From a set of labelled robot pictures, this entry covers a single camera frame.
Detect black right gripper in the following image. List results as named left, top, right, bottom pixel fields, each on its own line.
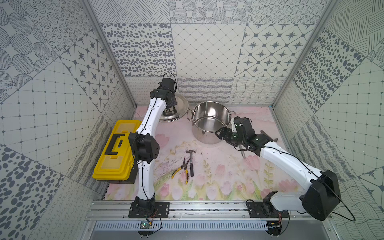
left=214, top=126, right=246, bottom=147

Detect steel soup ladle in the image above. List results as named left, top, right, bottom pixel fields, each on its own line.
left=230, top=118, right=247, bottom=160

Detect steel pot lid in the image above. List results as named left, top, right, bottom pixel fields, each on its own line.
left=159, top=94, right=189, bottom=123

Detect stainless steel pot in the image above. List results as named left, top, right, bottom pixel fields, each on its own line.
left=187, top=101, right=237, bottom=145

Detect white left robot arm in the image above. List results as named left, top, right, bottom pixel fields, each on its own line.
left=129, top=89, right=175, bottom=214

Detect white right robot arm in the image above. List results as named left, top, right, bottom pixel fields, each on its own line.
left=215, top=117, right=342, bottom=221

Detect black claw hammer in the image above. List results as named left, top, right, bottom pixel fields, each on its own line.
left=186, top=150, right=197, bottom=177

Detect yellow plastic toolbox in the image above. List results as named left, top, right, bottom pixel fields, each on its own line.
left=93, top=120, right=141, bottom=184

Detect right controller board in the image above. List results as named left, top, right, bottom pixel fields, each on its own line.
left=266, top=221, right=282, bottom=237

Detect controller board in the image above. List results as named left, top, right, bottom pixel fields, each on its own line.
left=266, top=221, right=282, bottom=237
left=138, top=222, right=154, bottom=237

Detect left controller board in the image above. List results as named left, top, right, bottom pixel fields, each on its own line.
left=138, top=222, right=154, bottom=237

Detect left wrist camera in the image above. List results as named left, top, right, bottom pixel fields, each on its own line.
left=162, top=77, right=178, bottom=93

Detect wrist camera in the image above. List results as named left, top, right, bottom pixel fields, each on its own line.
left=162, top=77, right=178, bottom=93
left=234, top=117, right=255, bottom=136

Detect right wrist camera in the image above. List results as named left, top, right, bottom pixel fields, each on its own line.
left=234, top=117, right=255, bottom=136

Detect yellow handled pliers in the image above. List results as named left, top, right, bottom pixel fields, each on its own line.
left=170, top=156, right=191, bottom=184

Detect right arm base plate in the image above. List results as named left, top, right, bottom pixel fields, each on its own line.
left=246, top=200, right=290, bottom=219

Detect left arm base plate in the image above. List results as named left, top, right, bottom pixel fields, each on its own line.
left=128, top=201, right=170, bottom=219

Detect aluminium mounting rail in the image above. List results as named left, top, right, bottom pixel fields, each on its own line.
left=85, top=201, right=312, bottom=221

